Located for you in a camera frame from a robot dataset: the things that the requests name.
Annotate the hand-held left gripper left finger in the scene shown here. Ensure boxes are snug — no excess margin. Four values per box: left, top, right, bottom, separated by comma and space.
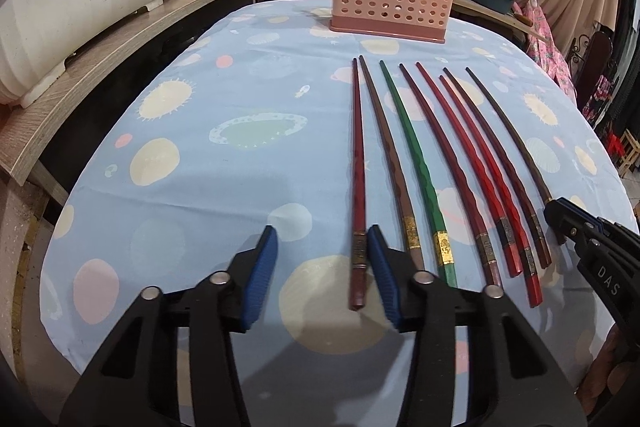
60, 225, 278, 427

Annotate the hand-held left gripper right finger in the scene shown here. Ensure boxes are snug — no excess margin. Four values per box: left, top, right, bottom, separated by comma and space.
366, 225, 588, 427

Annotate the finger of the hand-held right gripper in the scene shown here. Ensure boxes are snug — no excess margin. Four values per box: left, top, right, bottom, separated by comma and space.
544, 199, 640, 333
556, 197, 640, 258

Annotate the dark brown chopstick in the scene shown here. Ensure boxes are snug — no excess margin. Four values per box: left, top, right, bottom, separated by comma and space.
465, 66, 554, 208
443, 67, 554, 270

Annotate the dark red chopstick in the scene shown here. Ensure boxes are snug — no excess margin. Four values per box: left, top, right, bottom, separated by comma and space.
348, 58, 370, 312
398, 63, 502, 289

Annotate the green chopstick gold band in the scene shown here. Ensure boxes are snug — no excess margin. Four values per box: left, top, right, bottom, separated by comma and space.
379, 60, 458, 290

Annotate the brown chopstick gold band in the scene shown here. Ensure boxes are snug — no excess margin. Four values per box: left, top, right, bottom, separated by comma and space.
359, 55, 427, 275

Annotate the person's right hand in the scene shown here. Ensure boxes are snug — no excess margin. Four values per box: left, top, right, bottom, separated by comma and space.
576, 328, 640, 408

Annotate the red stool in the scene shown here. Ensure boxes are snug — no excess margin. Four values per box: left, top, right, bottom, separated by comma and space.
612, 129, 638, 180

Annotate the blue planet print tablecloth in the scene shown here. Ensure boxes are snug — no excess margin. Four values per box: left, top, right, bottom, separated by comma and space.
39, 0, 638, 427

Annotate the black metal chair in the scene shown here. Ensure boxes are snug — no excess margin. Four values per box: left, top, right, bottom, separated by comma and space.
570, 29, 615, 108

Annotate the pink floral cloth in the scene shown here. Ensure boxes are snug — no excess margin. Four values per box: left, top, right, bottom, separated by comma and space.
515, 0, 576, 95

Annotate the wooden shelf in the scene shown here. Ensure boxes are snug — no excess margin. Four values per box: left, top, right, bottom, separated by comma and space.
0, 0, 281, 188

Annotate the white plastic tub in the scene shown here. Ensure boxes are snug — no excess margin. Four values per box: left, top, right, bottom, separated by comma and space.
0, 0, 176, 108

